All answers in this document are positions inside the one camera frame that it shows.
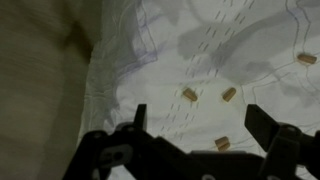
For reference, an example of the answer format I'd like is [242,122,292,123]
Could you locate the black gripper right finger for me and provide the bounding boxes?
[244,103,320,180]

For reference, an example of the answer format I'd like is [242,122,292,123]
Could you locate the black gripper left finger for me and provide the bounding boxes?
[63,103,201,180]

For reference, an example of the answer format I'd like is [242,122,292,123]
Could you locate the small tan pellet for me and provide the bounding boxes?
[296,53,318,66]
[214,135,232,153]
[221,86,238,103]
[181,87,199,103]

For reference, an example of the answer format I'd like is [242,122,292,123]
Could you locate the white bed duvet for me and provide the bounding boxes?
[78,0,320,180]

